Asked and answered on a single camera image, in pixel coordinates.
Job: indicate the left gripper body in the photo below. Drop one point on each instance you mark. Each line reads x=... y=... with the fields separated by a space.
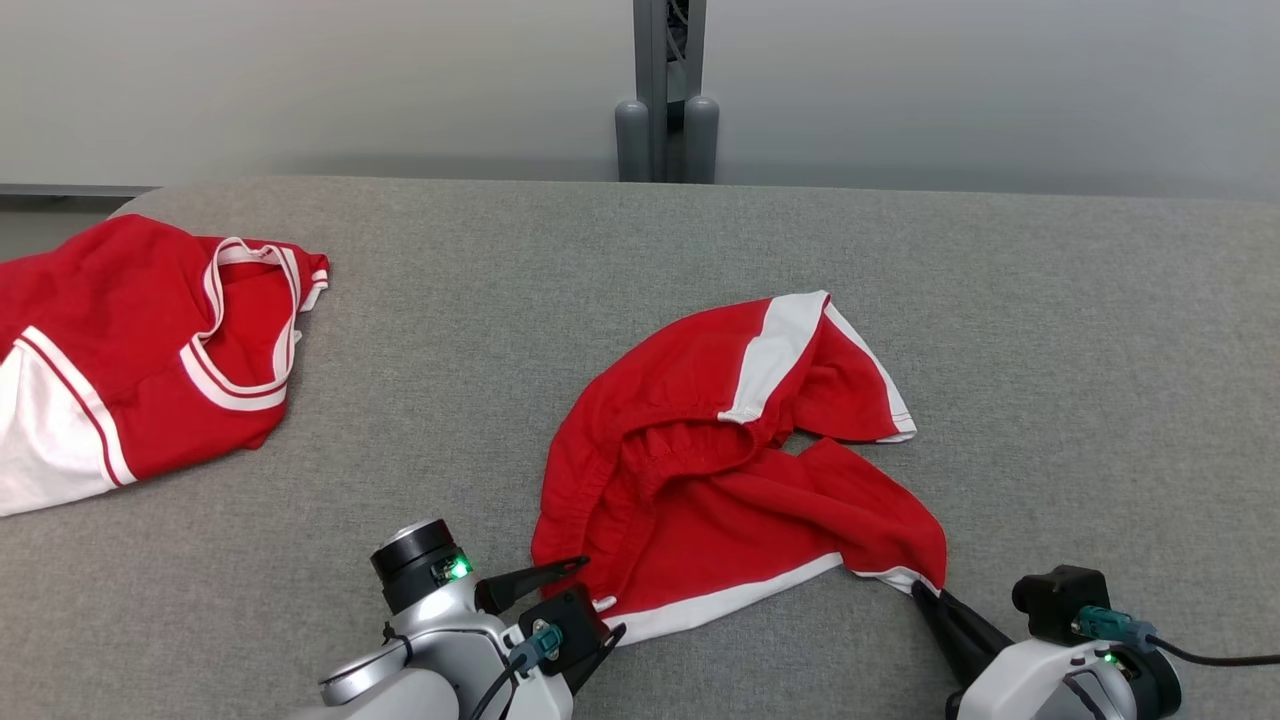
x=440 y=610

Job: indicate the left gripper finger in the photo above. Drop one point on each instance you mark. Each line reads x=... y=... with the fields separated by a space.
x=525 y=585
x=600 y=655

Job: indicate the grey wall baseboard strip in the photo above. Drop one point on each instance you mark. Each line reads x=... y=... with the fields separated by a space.
x=70 y=189

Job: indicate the red white basketball jersey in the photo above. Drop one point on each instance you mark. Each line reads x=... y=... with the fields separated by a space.
x=120 y=320

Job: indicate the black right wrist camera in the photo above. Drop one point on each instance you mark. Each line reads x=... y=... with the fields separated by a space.
x=1055 y=600

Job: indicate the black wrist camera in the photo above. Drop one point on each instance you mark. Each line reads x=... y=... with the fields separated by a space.
x=1055 y=600
x=565 y=620

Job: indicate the grey cylindrical post foot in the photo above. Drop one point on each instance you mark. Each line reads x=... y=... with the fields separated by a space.
x=632 y=140
x=701 y=140

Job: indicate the red white sports shorts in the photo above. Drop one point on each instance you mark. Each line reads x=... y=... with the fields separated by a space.
x=700 y=500

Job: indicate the grey metal partition post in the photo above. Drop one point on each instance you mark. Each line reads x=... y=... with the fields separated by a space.
x=660 y=60

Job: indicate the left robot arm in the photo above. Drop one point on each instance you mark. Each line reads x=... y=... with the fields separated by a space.
x=370 y=700

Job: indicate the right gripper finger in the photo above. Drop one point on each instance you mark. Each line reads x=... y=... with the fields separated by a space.
x=980 y=630
x=950 y=640

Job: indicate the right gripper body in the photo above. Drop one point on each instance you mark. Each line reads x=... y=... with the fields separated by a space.
x=1040 y=690

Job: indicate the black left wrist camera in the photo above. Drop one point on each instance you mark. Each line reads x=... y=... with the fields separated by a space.
x=565 y=620

